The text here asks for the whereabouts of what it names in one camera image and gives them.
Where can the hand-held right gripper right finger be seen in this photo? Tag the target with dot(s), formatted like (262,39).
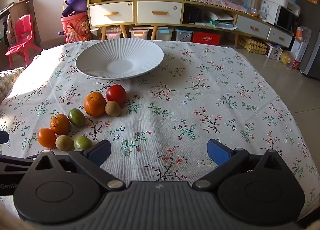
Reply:
(218,153)

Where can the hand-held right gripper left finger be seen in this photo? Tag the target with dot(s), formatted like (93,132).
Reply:
(98,152)

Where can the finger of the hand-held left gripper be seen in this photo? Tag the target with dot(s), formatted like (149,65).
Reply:
(3,137)
(15,160)

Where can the green fruit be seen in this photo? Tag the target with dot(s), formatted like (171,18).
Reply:
(76,117)
(82,142)

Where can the brown kiwi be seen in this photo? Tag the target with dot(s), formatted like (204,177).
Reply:
(112,108)
(62,143)

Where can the small smooth orange fruit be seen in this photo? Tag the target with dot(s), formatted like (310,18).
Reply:
(46,138)

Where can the small rough mandarin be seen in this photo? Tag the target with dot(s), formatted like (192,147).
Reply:
(60,124)

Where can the large orange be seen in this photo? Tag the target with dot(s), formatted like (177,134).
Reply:
(94,104)

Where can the red tomato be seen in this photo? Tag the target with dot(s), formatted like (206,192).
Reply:
(116,94)

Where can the white ribbed plate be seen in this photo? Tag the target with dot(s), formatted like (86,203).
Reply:
(120,60)

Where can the beige knitted blanket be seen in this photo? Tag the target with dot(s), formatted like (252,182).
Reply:
(10,81)

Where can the floral tablecloth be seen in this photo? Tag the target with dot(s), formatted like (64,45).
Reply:
(175,110)

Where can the red plastic chair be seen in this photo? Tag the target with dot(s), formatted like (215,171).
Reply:
(23,35)

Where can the yellow egg carton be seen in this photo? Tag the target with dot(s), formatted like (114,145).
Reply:
(252,44)

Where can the red box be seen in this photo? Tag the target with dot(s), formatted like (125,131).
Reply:
(206,38)

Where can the yellow bag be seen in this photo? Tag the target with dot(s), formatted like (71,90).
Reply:
(285,58)

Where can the clear storage box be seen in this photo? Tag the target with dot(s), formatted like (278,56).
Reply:
(183,35)
(138,33)
(164,34)
(114,33)

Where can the red printed bucket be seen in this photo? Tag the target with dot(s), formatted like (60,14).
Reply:
(75,29)

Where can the white carton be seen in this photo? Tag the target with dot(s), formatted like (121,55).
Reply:
(299,54)

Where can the long low cabinet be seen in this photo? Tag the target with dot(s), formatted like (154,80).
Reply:
(250,24)

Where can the stack of papers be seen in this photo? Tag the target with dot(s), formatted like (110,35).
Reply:
(221,20)

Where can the white drawer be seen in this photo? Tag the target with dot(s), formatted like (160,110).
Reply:
(111,12)
(160,12)

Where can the black microwave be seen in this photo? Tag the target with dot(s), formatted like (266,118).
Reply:
(287,19)

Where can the dark refrigerator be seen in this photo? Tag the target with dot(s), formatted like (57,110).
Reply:
(311,32)

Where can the purple toy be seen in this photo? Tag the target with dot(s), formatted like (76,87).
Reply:
(75,1)

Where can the pink cloth runner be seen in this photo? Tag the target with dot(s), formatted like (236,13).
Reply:
(215,0)

